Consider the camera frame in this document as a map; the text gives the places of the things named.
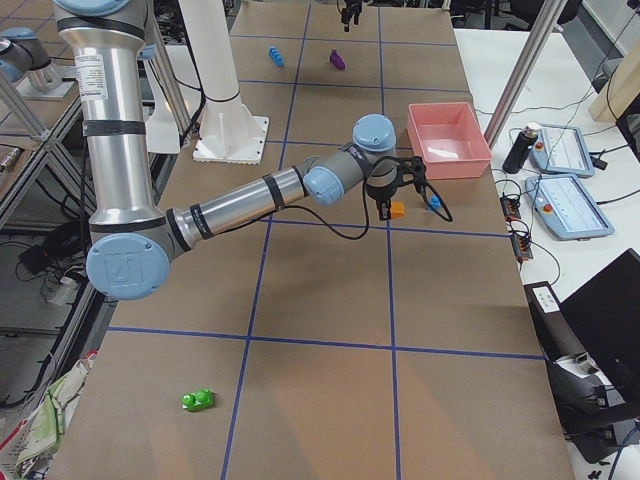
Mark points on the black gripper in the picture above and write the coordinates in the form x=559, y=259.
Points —
x=348, y=13
x=381, y=190

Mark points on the orange toy block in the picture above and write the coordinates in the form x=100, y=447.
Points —
x=397, y=210

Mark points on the purple toy block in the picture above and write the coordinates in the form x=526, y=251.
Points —
x=336, y=60

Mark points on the pink plastic box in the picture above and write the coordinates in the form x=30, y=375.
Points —
x=448, y=138

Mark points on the small blue toy block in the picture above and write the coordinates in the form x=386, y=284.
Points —
x=434, y=202

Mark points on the long blue toy block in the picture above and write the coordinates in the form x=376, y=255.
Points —
x=276, y=57

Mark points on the brown paper table cover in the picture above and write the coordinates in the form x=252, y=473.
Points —
x=408, y=354

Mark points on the black water bottle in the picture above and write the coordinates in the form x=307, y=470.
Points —
x=519, y=150

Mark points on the near blue teach pendant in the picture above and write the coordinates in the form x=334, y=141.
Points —
x=566, y=208

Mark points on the blue teach pendant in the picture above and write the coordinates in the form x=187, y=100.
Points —
x=566, y=208
x=561, y=150

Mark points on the far blue teach pendant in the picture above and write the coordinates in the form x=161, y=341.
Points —
x=561, y=150

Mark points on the black laptop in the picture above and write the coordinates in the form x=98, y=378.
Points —
x=604, y=316

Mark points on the green toy block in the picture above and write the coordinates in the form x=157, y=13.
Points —
x=198, y=400

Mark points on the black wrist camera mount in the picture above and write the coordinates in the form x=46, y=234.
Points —
x=409, y=171

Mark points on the white camera stand column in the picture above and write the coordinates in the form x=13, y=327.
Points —
x=228, y=131

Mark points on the aluminium frame post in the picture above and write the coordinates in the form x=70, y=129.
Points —
x=542, y=28

